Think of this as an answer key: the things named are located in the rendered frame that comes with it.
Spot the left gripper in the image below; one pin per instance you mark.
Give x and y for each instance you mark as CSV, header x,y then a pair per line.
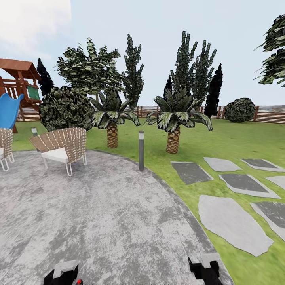
x,y
66,278

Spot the bush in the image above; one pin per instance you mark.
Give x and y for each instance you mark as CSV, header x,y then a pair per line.
x,y
240,110
63,108
109,114
176,109

